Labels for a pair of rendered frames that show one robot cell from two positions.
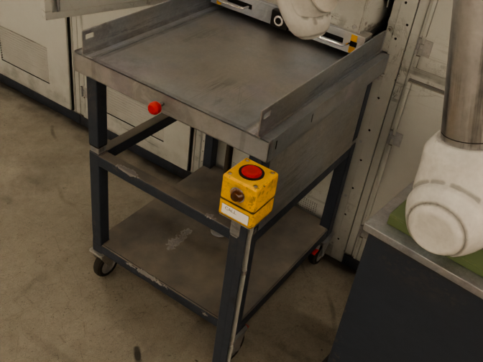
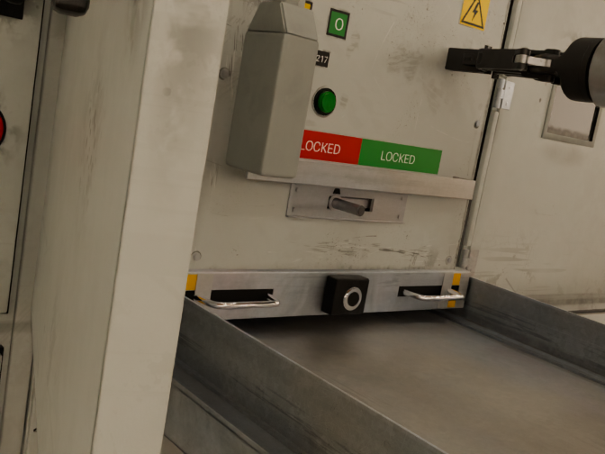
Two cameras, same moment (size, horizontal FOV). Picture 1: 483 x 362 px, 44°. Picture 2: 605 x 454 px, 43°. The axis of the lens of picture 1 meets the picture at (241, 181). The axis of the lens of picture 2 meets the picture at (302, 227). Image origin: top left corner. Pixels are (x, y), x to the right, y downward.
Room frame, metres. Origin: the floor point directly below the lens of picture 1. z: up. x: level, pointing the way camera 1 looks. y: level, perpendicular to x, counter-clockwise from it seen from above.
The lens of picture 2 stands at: (1.48, 0.90, 1.13)
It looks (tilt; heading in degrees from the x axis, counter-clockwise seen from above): 9 degrees down; 290
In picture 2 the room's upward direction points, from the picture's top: 10 degrees clockwise
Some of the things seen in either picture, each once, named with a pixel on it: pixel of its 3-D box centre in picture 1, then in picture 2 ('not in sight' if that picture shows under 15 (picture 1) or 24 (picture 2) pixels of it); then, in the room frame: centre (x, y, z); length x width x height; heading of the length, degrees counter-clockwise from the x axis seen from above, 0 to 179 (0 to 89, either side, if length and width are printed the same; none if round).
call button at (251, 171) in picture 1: (251, 173); not in sight; (0.94, -0.02, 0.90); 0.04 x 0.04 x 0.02
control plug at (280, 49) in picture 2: not in sight; (271, 90); (1.82, 0.16, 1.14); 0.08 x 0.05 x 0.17; 151
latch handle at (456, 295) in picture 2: (331, 38); (433, 293); (1.67, -0.20, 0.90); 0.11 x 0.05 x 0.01; 61
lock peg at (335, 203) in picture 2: not in sight; (346, 199); (1.77, -0.02, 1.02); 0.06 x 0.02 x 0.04; 151
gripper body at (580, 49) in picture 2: not in sight; (570, 68); (1.54, -0.08, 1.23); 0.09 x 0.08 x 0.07; 150
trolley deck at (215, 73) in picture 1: (241, 62); (446, 409); (1.59, 0.05, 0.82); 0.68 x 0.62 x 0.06; 150
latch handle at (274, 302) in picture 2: (233, 2); (239, 299); (1.84, 0.11, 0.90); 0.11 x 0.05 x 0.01; 61
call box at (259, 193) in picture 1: (248, 192); not in sight; (0.94, -0.02, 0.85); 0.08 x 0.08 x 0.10; 60
